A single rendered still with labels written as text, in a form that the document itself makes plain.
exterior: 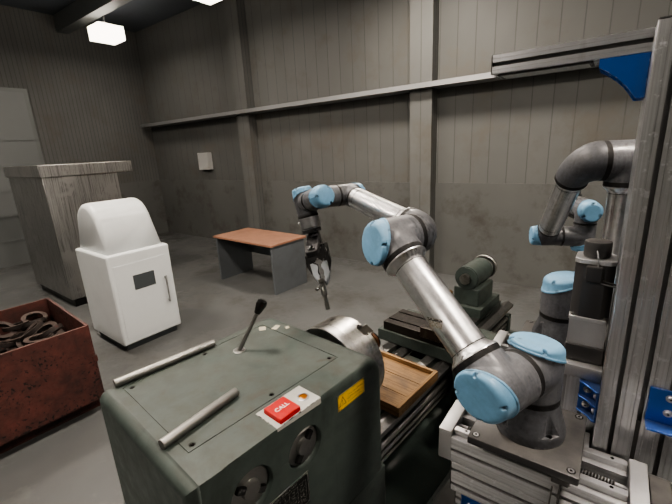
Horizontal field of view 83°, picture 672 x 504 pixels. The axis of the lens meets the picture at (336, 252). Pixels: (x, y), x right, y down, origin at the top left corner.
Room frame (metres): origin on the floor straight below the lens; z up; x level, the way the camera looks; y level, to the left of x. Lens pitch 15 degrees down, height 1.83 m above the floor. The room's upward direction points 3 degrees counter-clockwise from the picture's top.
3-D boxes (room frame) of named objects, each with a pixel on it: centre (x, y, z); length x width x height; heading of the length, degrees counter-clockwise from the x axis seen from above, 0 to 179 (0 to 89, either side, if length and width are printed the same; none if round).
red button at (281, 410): (0.74, 0.14, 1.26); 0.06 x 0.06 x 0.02; 47
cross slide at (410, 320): (1.68, -0.44, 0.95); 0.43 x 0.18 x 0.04; 47
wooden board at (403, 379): (1.40, -0.17, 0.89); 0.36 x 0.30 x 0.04; 47
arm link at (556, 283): (1.16, -0.74, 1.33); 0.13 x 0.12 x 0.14; 75
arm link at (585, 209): (1.38, -0.93, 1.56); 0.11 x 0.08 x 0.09; 165
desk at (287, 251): (5.29, 1.10, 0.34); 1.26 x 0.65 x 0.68; 50
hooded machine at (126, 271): (3.78, 2.18, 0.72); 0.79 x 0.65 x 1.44; 56
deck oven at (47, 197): (5.41, 3.65, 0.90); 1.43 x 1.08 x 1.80; 52
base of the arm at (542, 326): (1.16, -0.73, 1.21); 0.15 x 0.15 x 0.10
